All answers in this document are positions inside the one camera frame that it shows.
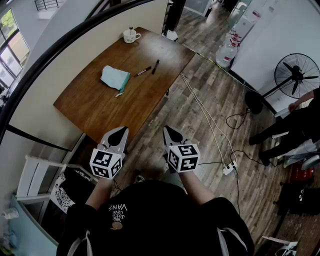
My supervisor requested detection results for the black white patterned cloth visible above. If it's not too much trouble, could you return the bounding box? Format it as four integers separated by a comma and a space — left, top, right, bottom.
49, 171, 76, 214

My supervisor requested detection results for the light teal pencil pouch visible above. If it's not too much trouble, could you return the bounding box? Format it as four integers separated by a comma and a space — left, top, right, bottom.
100, 65, 131, 98

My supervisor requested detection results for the person's black shirt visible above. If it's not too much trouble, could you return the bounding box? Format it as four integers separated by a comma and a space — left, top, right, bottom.
56, 179, 256, 256

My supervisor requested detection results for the black pillar with white base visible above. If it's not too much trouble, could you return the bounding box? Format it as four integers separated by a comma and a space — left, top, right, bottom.
161, 0, 187, 41

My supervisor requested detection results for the white power strip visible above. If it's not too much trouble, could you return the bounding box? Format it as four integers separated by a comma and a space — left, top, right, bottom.
222, 160, 238, 176

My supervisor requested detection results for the white cup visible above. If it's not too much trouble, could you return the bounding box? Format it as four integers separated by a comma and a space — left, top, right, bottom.
123, 29, 142, 44

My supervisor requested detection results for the black floor fan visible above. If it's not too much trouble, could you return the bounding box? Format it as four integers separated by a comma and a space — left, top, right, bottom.
244, 52, 320, 115

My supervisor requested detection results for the black curved handrail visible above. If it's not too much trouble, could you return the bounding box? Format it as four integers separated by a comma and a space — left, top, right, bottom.
0, 0, 156, 145

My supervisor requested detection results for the red box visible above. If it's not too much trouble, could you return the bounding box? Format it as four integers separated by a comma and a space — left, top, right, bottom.
289, 163, 315, 181

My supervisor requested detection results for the white water dispenser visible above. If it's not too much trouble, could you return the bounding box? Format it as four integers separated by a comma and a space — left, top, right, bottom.
231, 9, 262, 42

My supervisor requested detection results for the black cable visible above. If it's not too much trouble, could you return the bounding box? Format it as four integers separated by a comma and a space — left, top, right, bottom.
198, 109, 278, 216

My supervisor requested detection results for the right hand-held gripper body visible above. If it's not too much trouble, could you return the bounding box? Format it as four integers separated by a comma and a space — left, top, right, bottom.
163, 141, 201, 174

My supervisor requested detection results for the person's right forearm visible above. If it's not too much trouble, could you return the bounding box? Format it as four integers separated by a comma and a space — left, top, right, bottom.
177, 170, 216, 206

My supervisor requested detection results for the window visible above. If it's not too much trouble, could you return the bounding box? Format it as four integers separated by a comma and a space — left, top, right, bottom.
0, 9, 31, 89

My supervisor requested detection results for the white cable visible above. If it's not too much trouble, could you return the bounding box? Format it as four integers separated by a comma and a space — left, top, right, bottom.
179, 72, 237, 166

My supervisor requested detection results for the white chair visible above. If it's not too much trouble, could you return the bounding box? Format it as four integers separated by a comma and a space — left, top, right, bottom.
15, 154, 69, 201

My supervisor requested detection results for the black bag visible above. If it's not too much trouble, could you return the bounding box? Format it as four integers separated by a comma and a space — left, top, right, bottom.
276, 181, 320, 216

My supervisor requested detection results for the dark red pen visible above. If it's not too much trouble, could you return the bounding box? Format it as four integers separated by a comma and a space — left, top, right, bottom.
133, 66, 152, 78

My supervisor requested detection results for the clear water jug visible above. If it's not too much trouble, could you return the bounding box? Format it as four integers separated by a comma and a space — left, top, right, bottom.
215, 31, 239, 69

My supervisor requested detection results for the person's left forearm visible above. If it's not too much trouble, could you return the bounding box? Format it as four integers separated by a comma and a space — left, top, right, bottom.
84, 175, 115, 211

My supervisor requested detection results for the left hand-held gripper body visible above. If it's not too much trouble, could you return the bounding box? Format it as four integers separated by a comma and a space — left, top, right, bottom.
89, 139, 129, 180

